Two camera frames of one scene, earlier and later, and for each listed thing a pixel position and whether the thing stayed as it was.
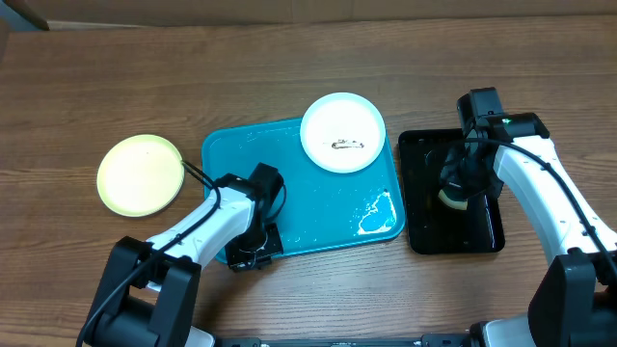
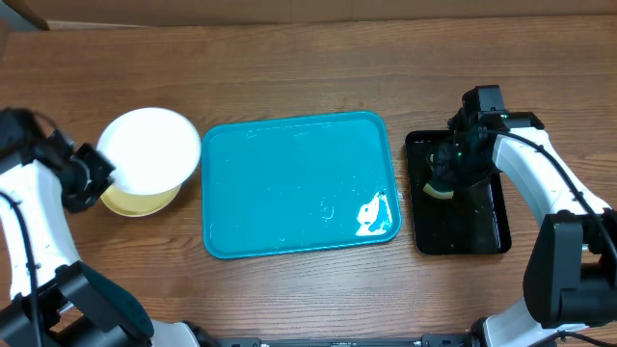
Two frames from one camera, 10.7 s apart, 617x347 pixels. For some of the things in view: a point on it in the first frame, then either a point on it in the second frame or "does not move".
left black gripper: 238,260 → 105,169
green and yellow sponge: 456,204 → 446,195
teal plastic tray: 325,208 does not move
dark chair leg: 23,9 does not move
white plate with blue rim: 343,132 → 151,150
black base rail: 427,340 does not move
